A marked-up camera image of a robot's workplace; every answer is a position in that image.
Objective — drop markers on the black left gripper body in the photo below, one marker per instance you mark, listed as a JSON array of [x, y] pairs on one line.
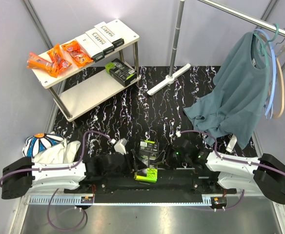
[[128, 167]]

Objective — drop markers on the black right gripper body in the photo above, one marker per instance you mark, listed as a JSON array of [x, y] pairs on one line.
[[173, 158]]

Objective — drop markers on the green black razor box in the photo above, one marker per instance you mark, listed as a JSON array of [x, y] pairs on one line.
[[148, 151]]

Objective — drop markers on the green black razor box shelved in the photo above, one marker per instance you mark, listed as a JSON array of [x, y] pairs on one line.
[[121, 72]]

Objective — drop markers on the orange razor pack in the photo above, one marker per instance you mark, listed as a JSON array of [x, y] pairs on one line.
[[56, 56], [80, 58], [36, 62]]

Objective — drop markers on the white Harry's box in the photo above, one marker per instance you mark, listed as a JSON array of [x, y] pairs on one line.
[[111, 32], [101, 41]]

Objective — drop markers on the white H razor box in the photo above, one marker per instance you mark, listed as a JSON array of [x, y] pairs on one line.
[[90, 47]]

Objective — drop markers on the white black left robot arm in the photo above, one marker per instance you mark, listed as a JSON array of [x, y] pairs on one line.
[[23, 175]]

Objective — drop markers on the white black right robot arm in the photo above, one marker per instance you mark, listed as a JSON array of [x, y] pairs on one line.
[[265, 174]]

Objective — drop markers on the white printed cloth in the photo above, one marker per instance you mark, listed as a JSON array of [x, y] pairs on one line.
[[50, 148]]

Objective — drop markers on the teal t-shirt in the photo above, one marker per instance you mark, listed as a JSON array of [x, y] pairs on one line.
[[236, 103]]

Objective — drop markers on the blue hanger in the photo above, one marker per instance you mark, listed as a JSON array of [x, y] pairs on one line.
[[271, 80]]

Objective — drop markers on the wooden hanger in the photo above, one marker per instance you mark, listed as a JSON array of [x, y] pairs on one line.
[[268, 49]]

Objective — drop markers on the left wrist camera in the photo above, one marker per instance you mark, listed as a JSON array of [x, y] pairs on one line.
[[119, 146]]

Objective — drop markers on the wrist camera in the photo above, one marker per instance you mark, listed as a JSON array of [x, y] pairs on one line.
[[119, 146], [178, 134]]

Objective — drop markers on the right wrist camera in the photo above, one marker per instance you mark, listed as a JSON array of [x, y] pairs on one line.
[[178, 134]]

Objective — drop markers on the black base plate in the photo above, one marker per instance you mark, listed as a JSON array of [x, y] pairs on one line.
[[182, 180]]

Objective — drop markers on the aluminium frame rail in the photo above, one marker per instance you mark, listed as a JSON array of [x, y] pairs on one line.
[[136, 198]]

